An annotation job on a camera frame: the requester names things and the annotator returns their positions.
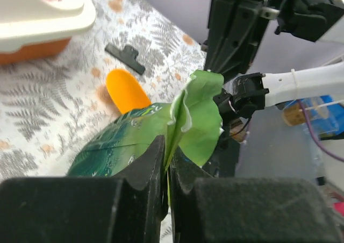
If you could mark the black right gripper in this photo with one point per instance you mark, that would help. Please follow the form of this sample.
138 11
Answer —
236 29

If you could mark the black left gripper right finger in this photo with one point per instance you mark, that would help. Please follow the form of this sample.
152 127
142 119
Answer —
208 209

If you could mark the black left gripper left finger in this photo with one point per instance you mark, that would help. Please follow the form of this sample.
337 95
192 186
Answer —
127 207

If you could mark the yellow plastic litter scoop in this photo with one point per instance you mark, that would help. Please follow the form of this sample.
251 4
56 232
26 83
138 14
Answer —
125 91

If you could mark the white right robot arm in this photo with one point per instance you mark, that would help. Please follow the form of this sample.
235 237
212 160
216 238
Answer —
300 33

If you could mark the white and orange litter box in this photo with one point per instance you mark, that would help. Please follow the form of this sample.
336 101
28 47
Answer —
32 29

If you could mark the small black plastic clip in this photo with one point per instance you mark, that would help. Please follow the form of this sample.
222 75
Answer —
128 56

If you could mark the floral patterned table mat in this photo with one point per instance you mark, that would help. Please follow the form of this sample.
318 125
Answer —
52 107

